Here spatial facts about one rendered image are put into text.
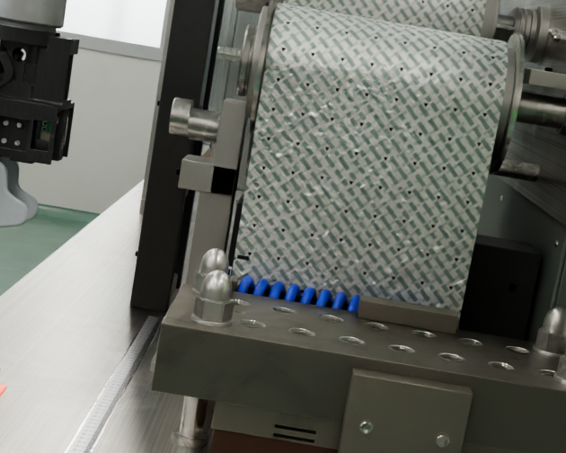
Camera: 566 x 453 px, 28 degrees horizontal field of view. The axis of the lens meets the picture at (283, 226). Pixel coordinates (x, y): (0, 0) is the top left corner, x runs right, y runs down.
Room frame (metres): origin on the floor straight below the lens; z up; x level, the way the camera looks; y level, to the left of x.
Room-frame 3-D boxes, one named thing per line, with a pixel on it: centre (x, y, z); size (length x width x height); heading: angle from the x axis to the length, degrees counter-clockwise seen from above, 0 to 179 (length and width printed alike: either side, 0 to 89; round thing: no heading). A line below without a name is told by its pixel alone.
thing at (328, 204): (1.12, -0.07, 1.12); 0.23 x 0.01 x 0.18; 90
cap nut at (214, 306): (0.95, 0.05, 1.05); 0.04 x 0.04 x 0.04
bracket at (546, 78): (1.18, -0.25, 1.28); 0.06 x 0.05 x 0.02; 90
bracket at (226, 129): (1.21, 0.09, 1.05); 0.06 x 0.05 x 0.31; 90
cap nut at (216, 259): (1.05, 0.06, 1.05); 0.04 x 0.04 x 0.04
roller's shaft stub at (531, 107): (1.18, -0.24, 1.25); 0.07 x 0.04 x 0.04; 90
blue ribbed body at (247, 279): (1.09, -0.07, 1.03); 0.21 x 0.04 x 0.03; 90
